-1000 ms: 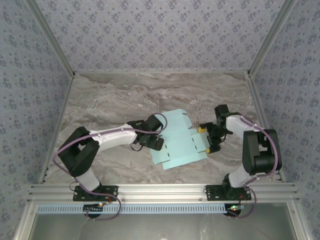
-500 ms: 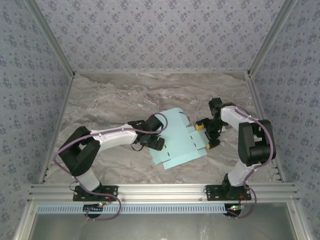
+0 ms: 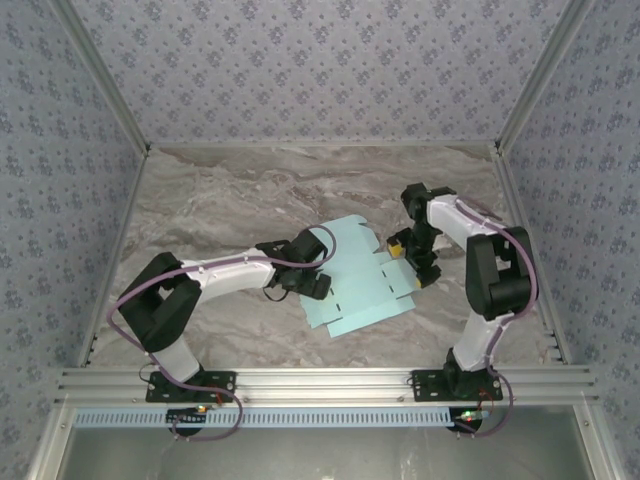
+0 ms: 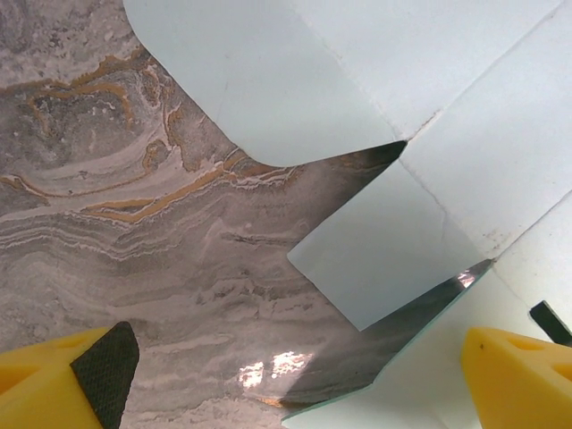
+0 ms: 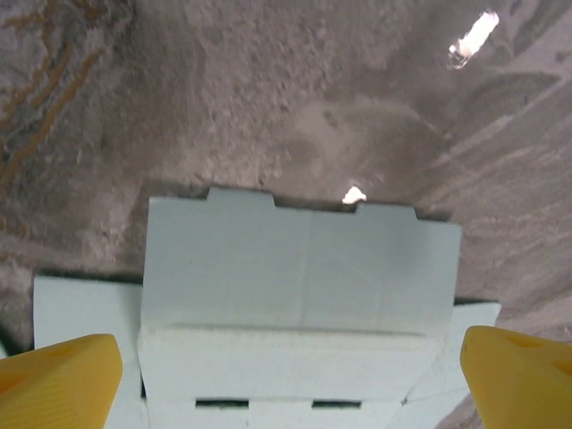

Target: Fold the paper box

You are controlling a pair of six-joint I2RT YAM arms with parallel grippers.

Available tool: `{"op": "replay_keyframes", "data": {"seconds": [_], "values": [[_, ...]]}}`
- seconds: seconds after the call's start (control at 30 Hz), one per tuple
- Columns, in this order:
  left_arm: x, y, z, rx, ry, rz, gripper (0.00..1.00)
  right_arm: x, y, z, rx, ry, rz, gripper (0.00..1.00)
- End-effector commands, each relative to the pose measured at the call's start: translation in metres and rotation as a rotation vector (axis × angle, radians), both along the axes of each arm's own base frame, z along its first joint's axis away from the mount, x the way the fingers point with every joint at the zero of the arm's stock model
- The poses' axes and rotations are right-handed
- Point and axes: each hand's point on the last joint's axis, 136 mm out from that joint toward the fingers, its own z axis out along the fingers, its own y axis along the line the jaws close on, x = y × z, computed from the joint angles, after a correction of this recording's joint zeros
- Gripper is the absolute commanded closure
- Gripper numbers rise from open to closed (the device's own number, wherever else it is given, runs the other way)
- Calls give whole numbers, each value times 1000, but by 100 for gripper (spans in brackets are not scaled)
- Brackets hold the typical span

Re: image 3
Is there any aluminium mounting rail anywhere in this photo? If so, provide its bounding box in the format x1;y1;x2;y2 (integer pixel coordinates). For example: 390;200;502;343
54;366;599;406

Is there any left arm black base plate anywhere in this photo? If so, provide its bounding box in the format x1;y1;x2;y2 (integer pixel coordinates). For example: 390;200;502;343
145;369;237;404

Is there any aluminium frame post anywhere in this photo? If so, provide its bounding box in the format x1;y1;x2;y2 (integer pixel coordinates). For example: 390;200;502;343
493;0;600;152
52;0;152;154

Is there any light blue paper box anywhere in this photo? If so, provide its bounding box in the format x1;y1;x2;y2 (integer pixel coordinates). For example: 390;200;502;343
298;215;419;340

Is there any aluminium table side rail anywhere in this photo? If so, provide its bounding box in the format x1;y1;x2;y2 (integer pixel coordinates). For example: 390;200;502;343
492;144;571;364
77;144;151;369

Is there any slotted light blue cable duct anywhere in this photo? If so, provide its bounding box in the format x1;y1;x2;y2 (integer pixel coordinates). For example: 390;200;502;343
73;407;464;429

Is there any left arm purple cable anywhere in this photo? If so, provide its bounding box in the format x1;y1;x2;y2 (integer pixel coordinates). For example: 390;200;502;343
108;223;337;444

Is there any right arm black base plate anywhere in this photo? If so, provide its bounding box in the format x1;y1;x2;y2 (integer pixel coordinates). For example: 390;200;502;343
410;368;504;404

